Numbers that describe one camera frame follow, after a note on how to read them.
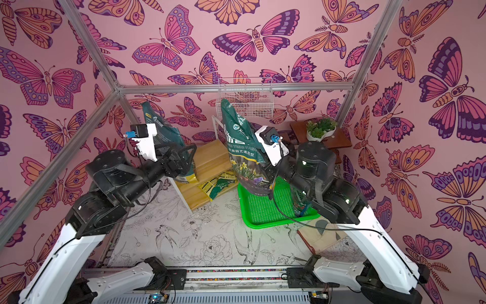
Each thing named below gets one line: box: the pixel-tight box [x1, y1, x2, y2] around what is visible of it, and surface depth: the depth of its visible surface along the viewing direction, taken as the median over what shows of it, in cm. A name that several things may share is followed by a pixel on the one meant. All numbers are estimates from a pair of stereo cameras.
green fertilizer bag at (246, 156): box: [220, 98, 273, 198], surface depth 57 cm
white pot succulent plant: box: [306, 117, 338, 142], surface depth 89 cm
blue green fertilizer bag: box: [292, 188, 312, 217], surface depth 86 cm
